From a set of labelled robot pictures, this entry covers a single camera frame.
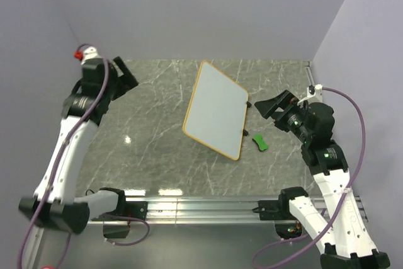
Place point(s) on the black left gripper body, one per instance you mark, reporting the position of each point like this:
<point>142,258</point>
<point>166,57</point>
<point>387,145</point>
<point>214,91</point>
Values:
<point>115,89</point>

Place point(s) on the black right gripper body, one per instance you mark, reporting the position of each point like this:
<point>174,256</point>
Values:
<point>293,119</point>

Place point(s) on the green whiteboard eraser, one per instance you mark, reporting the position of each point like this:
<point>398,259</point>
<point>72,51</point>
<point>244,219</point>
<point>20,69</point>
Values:
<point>260,143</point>

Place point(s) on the yellow framed whiteboard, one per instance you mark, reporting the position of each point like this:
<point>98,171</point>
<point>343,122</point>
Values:
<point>216,113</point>

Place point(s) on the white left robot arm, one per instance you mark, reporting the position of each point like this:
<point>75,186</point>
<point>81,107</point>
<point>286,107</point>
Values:
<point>54,204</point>

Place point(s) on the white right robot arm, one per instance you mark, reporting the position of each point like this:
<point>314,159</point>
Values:
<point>343,240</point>

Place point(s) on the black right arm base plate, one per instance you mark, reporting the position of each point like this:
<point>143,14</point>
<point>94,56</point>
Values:
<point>272,210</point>

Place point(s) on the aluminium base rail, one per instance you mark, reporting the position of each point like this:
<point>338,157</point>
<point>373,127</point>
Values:
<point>204,210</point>

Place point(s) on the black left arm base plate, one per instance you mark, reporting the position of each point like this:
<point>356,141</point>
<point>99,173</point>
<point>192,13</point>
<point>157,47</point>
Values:
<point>136,209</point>

